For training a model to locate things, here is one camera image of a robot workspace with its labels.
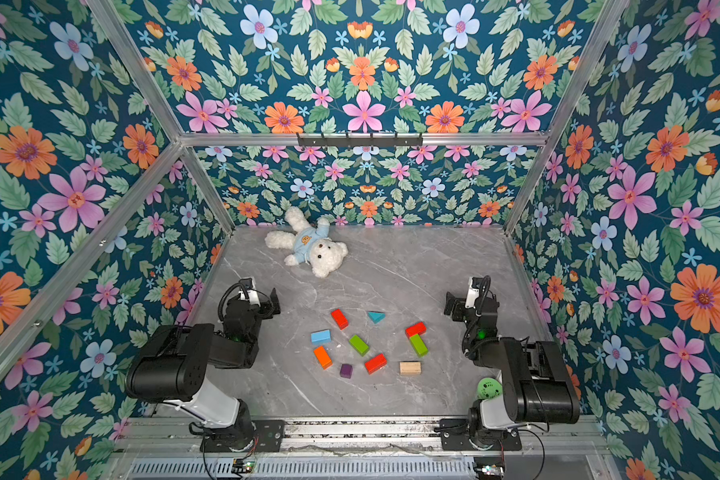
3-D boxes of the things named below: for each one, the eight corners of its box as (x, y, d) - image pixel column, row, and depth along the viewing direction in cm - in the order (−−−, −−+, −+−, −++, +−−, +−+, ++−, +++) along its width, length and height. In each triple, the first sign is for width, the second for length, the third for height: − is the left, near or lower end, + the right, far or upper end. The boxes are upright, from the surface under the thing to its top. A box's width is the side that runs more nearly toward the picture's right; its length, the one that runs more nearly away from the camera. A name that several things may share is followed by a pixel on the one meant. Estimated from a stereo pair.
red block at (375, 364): (369, 376, 85) (369, 373, 84) (363, 366, 87) (363, 363, 85) (388, 364, 87) (388, 361, 86) (382, 355, 89) (382, 352, 87)
